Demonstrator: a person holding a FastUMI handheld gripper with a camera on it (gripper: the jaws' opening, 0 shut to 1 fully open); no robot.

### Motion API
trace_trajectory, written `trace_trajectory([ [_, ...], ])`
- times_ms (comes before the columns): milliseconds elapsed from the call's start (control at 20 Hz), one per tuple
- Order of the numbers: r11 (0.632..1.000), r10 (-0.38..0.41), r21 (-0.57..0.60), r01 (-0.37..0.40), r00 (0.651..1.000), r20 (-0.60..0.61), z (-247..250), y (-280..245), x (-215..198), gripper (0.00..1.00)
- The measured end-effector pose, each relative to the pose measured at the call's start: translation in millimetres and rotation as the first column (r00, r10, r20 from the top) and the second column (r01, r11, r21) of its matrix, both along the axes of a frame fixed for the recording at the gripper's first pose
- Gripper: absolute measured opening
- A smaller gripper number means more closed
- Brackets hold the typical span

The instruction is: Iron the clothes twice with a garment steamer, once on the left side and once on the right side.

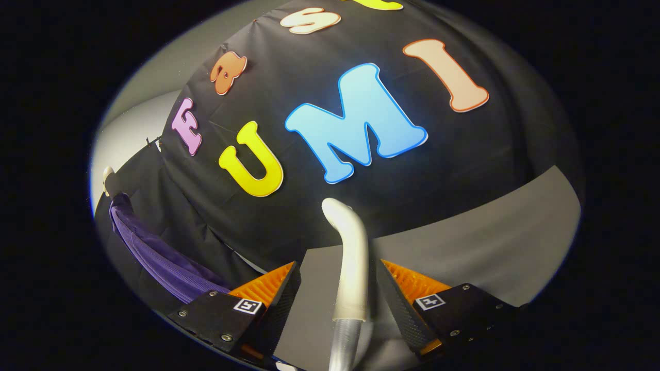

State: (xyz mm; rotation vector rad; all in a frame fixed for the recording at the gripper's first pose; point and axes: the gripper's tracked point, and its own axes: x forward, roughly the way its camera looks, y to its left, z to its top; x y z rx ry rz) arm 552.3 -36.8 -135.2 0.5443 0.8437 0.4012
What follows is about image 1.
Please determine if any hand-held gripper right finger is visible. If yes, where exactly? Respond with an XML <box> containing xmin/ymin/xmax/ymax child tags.
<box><xmin>375</xmin><ymin>259</ymin><xmax>519</xmax><ymax>356</ymax></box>

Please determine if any white garment steamer with hose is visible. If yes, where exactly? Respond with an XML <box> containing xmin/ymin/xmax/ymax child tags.
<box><xmin>321</xmin><ymin>197</ymin><xmax>370</xmax><ymax>371</ymax></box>

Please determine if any grey cabinet with dark top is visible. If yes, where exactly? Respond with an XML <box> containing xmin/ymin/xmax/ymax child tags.
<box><xmin>273</xmin><ymin>165</ymin><xmax>582</xmax><ymax>371</ymax></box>

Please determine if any purple corduroy jacket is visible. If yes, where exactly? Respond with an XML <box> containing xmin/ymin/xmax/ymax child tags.
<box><xmin>109</xmin><ymin>193</ymin><xmax>233</xmax><ymax>305</ymax></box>

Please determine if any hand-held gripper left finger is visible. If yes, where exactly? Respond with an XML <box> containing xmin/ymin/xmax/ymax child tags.
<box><xmin>168</xmin><ymin>261</ymin><xmax>301</xmax><ymax>361</ymax></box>

